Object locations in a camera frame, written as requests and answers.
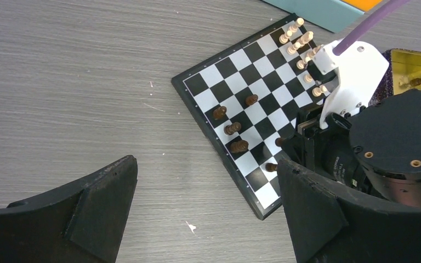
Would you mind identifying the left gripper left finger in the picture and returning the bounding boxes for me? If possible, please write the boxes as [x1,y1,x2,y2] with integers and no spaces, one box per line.
[0,155,138,262]

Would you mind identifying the dark chess piece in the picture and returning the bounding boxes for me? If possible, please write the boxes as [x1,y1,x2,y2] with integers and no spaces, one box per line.
[245,94,259,106]
[224,122,242,135]
[265,163,277,173]
[275,138,285,147]
[212,106,227,120]
[230,140,249,153]

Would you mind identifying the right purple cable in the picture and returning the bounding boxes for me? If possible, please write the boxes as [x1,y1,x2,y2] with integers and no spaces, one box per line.
[332,0,411,57]

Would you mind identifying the black white chess board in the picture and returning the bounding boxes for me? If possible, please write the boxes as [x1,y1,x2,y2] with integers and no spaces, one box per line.
[171,14,325,220]

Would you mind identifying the yellow and teal box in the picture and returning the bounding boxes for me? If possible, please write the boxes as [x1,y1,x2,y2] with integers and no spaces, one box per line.
[264,0,381,33]

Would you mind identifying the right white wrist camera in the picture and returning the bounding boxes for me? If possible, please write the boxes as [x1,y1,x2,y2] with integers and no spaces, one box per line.
[306,40,389,129]

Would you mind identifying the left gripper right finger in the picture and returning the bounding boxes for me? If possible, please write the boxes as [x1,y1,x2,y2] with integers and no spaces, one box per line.
[277,159,421,262]

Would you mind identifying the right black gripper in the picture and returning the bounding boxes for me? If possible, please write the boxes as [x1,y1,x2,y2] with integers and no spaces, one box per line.
[281,89,421,208]

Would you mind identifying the gold tin tray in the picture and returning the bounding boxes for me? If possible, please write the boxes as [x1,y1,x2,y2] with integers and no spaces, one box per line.
[368,49,421,108]

